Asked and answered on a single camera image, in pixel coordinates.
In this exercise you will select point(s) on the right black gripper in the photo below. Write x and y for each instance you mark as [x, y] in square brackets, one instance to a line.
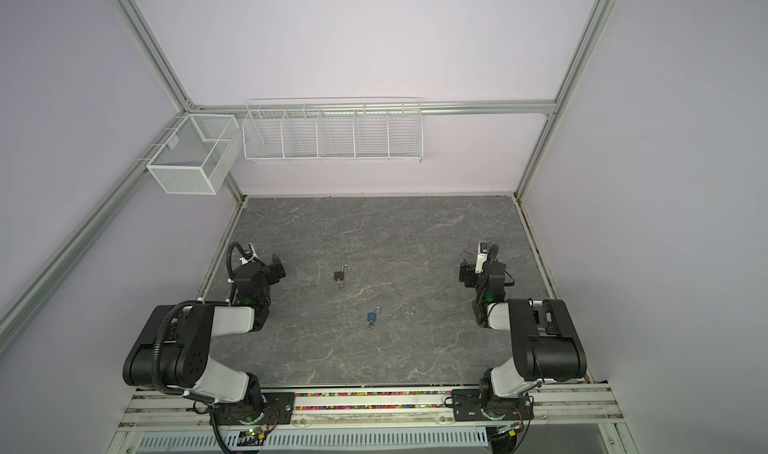
[468, 274]

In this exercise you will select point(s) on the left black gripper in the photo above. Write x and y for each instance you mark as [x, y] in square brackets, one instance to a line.
[276, 271]

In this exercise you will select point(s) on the black padlock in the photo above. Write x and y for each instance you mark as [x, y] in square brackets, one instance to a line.
[340, 274]

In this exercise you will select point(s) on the blue padlock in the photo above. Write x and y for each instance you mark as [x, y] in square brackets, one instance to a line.
[373, 315]

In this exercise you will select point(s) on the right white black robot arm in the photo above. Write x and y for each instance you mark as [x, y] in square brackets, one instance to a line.
[544, 341]

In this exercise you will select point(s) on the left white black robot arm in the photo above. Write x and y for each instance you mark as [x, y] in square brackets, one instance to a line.
[172, 352]

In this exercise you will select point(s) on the white mesh box basket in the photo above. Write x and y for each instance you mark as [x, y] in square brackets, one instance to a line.
[197, 155]

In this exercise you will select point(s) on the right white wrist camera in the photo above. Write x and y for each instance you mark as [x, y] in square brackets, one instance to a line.
[482, 256]

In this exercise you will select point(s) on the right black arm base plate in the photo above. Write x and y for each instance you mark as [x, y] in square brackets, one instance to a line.
[472, 405]

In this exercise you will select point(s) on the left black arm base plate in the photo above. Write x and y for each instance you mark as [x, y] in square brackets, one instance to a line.
[274, 408]

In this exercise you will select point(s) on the white wire shelf basket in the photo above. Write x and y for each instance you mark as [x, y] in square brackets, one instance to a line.
[333, 129]

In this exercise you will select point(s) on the white vented cable duct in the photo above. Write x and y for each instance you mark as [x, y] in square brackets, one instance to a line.
[324, 440]

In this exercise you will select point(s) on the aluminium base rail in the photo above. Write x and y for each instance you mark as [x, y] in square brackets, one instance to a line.
[373, 407]

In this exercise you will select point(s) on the aluminium enclosure frame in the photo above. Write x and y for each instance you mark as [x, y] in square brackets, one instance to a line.
[31, 299]

